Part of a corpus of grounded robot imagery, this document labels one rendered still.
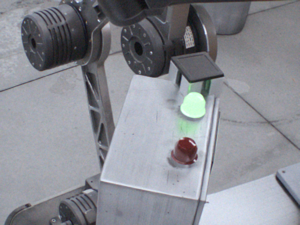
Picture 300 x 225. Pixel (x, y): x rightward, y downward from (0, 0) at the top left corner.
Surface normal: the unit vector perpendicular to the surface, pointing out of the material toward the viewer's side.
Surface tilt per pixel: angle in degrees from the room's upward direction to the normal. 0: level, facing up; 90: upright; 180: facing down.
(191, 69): 0
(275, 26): 0
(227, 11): 89
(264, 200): 0
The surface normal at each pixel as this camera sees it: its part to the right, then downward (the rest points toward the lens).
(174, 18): 0.58, 0.58
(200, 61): 0.11, -0.76
